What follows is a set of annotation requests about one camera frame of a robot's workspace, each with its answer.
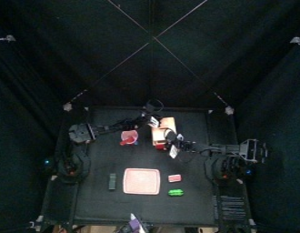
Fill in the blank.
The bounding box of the light wooden drawer cabinet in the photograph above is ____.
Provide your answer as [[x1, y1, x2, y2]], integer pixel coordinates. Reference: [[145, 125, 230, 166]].
[[150, 116, 178, 144]]

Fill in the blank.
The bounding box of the wooden drawer with red handle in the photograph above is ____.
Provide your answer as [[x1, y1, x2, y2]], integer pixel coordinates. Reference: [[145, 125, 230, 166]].
[[153, 137, 170, 150]]

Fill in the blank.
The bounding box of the small pink toy block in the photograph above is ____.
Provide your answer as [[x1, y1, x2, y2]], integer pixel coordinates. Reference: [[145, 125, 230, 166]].
[[168, 174, 184, 184]]

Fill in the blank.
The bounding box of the pink square tray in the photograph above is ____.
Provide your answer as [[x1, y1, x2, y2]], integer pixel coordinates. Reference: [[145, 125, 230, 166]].
[[122, 167, 162, 196]]

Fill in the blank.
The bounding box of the dark green rectangular block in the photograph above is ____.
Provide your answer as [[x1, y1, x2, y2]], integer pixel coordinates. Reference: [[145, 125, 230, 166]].
[[108, 172, 117, 191]]

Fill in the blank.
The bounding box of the purple and white object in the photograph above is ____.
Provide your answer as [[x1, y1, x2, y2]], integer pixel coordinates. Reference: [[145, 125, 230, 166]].
[[125, 213, 146, 233]]

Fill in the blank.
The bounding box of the black cable loop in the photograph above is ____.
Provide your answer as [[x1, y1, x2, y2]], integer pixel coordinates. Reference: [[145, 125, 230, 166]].
[[144, 97, 165, 114]]

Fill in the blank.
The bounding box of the pink cup with red handle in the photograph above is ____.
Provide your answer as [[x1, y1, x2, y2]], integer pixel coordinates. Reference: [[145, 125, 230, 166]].
[[118, 129, 141, 147]]

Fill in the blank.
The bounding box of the thin diagonal cord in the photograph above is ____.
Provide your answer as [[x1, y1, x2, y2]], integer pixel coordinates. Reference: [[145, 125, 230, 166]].
[[106, 0, 229, 107], [68, 0, 209, 104]]

